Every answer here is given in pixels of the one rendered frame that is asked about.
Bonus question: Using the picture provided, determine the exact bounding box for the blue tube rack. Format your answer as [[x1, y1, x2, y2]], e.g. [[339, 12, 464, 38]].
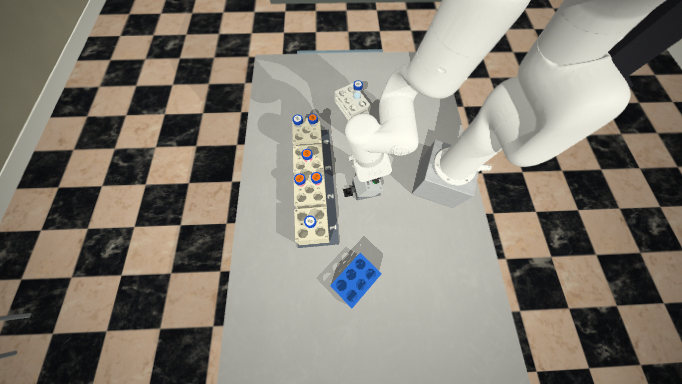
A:
[[331, 253, 380, 308]]

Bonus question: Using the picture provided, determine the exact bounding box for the cream bucket adapter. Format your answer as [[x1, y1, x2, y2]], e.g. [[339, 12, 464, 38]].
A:
[[294, 207, 330, 245], [294, 174, 327, 209], [293, 144, 324, 175], [292, 117, 322, 146]]

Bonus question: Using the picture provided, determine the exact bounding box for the white tube rack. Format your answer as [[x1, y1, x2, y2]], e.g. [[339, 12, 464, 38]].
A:
[[335, 83, 371, 121]]

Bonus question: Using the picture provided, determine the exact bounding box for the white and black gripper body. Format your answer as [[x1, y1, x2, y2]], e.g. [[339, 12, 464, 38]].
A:
[[353, 153, 392, 182]]

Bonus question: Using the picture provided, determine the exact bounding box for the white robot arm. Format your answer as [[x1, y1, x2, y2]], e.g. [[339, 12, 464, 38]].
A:
[[345, 0, 666, 186]]

